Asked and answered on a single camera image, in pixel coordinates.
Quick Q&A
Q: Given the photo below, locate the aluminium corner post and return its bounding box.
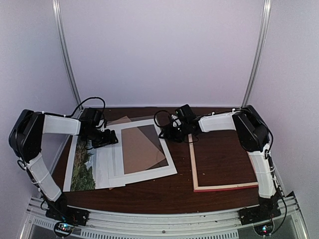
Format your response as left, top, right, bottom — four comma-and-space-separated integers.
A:
241, 0, 272, 108
52, 0, 81, 105

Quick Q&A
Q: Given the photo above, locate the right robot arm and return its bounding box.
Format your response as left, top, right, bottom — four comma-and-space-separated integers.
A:
158, 105, 279, 220

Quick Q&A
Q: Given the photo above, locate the clear acrylic sheet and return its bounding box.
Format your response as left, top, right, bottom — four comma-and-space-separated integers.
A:
116, 125, 168, 174

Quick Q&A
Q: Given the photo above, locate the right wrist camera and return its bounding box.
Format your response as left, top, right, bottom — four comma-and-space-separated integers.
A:
169, 114, 181, 127

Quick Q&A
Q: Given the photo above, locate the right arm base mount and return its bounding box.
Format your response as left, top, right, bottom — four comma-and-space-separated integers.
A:
239, 193, 282, 237

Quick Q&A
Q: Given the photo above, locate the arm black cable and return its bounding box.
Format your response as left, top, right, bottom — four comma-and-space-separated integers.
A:
67, 97, 108, 130
154, 110, 200, 145

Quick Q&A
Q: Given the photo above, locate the left aluminium corner post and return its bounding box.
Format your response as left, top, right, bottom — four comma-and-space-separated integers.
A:
52, 0, 81, 105

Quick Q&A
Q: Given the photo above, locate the right aluminium corner post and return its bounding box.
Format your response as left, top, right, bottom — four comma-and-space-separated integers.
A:
241, 0, 272, 108

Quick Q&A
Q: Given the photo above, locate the pink wooden picture frame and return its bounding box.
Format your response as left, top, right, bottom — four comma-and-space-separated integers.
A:
188, 134, 258, 192

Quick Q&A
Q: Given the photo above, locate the white mat board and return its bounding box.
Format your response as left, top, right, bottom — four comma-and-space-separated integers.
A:
104, 119, 178, 186

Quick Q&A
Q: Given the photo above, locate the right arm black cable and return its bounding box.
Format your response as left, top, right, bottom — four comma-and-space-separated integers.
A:
154, 110, 200, 145

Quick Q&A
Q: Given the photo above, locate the front aluminium rail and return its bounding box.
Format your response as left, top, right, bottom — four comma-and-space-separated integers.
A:
24, 190, 302, 239

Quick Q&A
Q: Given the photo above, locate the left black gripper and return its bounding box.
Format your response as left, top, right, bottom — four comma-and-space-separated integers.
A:
85, 127, 119, 148

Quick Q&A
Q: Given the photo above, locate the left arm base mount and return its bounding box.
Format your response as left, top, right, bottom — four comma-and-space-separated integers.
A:
44, 193, 89, 239

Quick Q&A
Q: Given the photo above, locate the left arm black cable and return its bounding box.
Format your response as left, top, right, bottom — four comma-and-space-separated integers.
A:
67, 97, 108, 130

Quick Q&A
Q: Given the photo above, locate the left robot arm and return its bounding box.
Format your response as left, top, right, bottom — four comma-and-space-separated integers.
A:
8, 108, 119, 202

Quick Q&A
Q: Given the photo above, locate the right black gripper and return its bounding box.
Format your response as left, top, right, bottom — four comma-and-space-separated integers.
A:
159, 121, 190, 142

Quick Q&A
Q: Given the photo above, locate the brown backing board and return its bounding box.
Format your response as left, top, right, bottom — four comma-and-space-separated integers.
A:
107, 116, 166, 190

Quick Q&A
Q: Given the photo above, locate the landscape photo print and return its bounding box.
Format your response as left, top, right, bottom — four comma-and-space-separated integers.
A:
63, 136, 125, 192

